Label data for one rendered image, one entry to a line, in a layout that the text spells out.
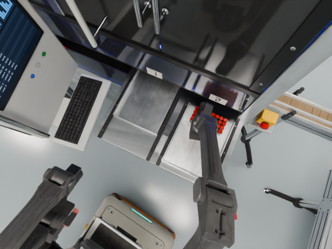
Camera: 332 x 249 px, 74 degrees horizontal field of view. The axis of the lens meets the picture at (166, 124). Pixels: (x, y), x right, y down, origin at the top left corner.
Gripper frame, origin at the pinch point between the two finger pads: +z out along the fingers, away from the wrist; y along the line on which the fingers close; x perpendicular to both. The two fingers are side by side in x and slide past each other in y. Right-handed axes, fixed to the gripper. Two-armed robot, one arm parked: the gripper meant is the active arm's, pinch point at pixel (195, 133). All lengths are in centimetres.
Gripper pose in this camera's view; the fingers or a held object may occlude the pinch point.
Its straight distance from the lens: 113.8
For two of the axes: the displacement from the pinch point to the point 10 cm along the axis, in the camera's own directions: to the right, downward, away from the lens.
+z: 0.2, 2.5, 9.7
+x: -9.8, -1.9, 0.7
